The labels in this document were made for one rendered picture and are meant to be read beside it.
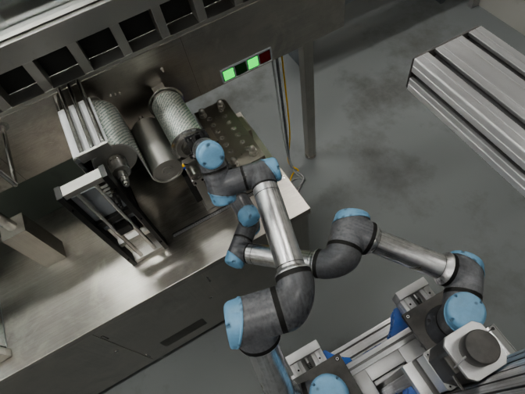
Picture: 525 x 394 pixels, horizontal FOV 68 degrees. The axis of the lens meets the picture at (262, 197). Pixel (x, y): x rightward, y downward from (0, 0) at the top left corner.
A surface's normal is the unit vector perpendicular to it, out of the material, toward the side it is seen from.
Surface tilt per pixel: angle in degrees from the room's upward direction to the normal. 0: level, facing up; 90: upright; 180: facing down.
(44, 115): 90
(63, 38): 90
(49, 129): 90
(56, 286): 0
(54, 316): 0
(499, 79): 0
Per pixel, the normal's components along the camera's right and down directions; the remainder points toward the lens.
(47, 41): 0.47, 0.72
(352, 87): -0.13, -0.51
